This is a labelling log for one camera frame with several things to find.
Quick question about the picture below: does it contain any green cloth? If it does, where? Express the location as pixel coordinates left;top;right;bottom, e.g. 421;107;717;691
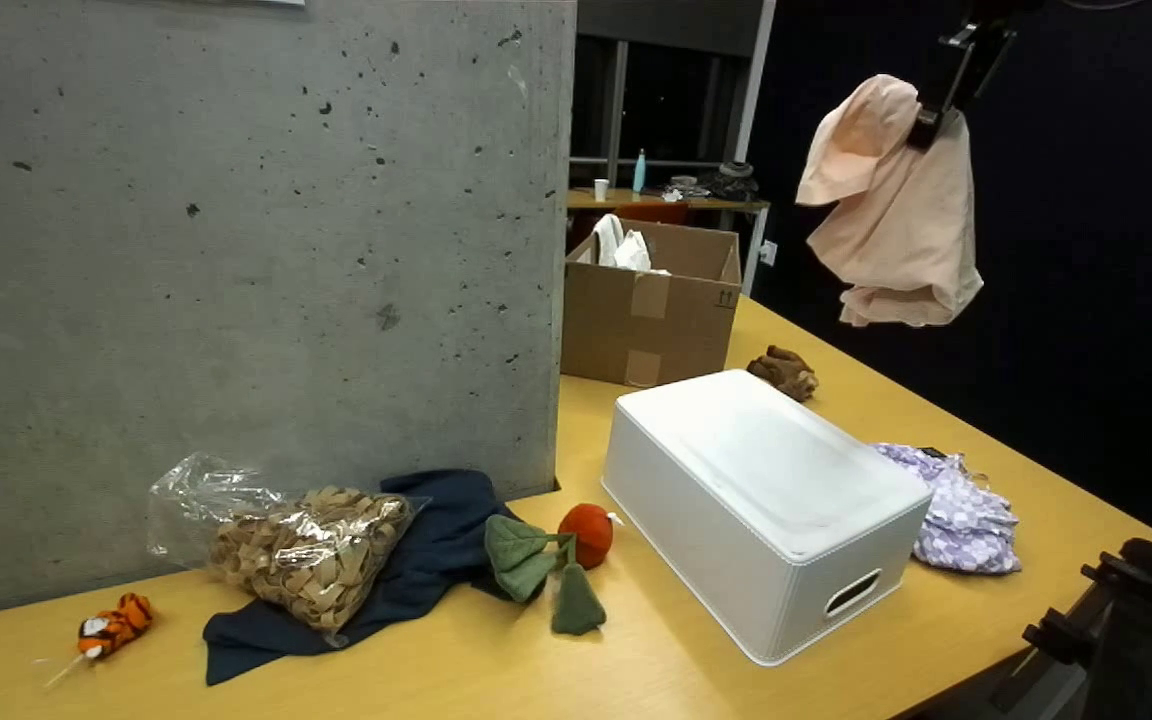
482;512;609;634

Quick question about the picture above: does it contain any brown crumpled cloth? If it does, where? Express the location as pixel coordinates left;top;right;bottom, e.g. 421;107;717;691
749;343;816;403

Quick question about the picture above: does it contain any red plush tomato toy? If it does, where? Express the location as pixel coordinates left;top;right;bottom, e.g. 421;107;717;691
558;505;610;568

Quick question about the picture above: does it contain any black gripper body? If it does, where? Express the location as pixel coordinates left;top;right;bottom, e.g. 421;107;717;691
960;0;1044;32

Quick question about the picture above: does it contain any white cup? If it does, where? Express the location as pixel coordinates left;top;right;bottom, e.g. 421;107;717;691
591;177;610;205

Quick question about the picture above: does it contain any pink shirt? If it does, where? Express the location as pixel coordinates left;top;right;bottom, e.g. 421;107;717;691
794;70;985;328

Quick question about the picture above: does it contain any white plastic storage box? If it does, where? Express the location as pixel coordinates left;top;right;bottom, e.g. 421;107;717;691
602;367;927;667

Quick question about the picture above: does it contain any blue bottle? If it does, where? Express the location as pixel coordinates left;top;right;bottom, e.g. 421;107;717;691
630;147;646;196

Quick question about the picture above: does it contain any black camera tripod equipment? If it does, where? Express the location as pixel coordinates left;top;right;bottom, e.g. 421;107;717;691
897;534;1152;720

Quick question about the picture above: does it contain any orange tiger toy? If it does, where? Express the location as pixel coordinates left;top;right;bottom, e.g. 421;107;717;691
49;591;157;689

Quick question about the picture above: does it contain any brown cardboard box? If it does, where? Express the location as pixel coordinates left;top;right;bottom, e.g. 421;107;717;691
558;221;745;389

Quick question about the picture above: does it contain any white plastic bag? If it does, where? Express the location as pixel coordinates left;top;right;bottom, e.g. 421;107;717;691
591;210;658;275

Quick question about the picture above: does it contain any clear bag of corks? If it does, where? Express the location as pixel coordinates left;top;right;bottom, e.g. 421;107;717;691
147;450;421;634

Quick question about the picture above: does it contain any dark object on desk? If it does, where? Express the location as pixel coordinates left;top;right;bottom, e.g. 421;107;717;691
700;159;761;199

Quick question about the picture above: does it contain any dark blue cloth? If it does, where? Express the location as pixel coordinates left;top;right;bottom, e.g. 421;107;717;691
202;466;503;684

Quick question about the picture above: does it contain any background wooden desk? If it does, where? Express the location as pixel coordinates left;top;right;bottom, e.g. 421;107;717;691
564;187;770;221

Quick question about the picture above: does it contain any purple floral cloth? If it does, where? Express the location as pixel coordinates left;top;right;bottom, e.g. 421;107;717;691
882;442;1020;574

